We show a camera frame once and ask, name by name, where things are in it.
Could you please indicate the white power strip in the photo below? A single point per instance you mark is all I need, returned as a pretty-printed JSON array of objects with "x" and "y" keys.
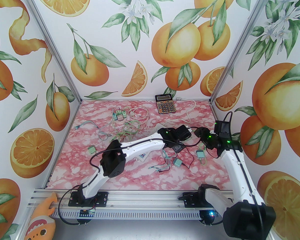
[{"x": 141, "y": 157}]

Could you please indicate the beige plug adapter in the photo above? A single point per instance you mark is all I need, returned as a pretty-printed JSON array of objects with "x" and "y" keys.
[{"x": 120, "y": 115}]

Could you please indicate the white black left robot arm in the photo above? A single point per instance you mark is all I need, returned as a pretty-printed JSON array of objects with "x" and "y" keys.
[{"x": 140, "y": 144}]

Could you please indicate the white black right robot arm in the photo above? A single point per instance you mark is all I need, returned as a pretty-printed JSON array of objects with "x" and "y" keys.
[{"x": 236, "y": 174}]

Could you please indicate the black plug adapter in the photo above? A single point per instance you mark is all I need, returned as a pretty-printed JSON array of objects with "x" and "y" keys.
[{"x": 177, "y": 148}]

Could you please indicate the black gold desk calculator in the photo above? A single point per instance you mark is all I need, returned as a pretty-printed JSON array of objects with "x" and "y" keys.
[{"x": 165, "y": 106}]

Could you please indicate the black controller with led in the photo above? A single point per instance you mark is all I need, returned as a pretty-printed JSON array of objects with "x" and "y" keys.
[{"x": 210, "y": 215}]

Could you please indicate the small circuit board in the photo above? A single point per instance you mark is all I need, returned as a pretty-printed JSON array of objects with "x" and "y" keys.
[{"x": 87, "y": 212}]

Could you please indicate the orange fish plush toy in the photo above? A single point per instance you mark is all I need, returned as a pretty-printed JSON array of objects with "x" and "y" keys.
[{"x": 40, "y": 224}]

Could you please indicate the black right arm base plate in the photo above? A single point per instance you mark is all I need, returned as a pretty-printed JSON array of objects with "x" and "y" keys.
[{"x": 190, "y": 199}]

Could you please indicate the aluminium slotted rail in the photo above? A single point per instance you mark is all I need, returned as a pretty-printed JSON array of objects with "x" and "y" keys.
[{"x": 145, "y": 196}]

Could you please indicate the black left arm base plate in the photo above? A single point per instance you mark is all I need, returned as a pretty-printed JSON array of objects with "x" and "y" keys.
[{"x": 100, "y": 198}]

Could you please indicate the aluminium frame post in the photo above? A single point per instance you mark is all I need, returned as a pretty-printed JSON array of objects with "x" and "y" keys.
[
  {"x": 53, "y": 46},
  {"x": 239, "y": 46}
]

